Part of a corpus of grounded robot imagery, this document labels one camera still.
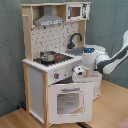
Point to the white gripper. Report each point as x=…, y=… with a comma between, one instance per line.
x=81, y=76

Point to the white oven door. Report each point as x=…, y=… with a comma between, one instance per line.
x=70, y=103

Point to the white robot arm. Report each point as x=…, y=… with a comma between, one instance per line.
x=93, y=58

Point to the wooden toy kitchen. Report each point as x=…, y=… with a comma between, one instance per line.
x=39, y=78

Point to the grey toy sink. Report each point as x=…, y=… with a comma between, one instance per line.
x=80, y=50

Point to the left red stove knob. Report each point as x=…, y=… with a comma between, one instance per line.
x=56, y=76

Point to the black toy stovetop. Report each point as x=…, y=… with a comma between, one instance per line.
x=59, y=58

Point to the black toy faucet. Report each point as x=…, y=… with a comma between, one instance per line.
x=71, y=44

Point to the silver toy pot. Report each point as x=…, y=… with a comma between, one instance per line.
x=47, y=56

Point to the white toy microwave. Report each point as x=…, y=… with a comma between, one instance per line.
x=77, y=11

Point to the grey range hood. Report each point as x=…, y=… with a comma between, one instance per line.
x=48, y=18

